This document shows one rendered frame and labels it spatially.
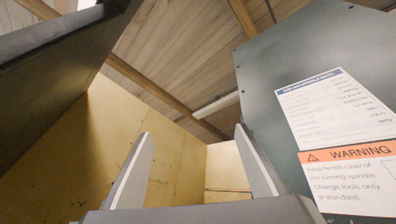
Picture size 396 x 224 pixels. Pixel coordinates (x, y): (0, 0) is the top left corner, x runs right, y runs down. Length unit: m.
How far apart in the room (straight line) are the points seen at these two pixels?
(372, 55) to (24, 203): 1.33
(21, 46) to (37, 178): 0.76
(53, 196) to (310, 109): 1.12
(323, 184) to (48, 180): 1.05
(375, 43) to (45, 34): 0.70
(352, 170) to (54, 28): 0.57
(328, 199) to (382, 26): 0.47
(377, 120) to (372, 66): 0.15
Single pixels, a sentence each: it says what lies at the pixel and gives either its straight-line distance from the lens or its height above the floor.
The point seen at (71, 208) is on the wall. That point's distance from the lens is 1.01.
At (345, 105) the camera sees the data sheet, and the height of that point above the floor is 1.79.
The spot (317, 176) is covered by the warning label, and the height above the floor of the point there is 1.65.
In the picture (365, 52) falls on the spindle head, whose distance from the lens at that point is 0.53.
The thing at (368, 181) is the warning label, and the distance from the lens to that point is 0.35.
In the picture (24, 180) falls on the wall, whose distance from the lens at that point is 0.98.
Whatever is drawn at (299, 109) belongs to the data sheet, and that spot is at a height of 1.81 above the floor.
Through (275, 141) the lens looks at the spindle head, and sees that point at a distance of 0.37.
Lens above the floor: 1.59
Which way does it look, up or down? 38 degrees up
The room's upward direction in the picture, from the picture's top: 8 degrees clockwise
